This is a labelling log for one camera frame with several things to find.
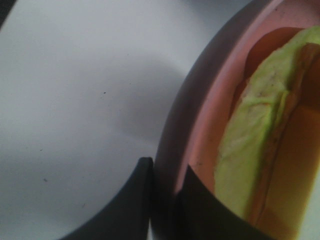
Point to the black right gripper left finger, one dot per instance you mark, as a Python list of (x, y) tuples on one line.
[(126, 216)]

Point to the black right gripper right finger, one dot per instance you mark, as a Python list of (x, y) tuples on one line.
[(200, 216)]

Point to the pink round plate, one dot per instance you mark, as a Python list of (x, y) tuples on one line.
[(203, 102)]

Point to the white bread sandwich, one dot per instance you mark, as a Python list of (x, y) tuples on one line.
[(269, 153)]

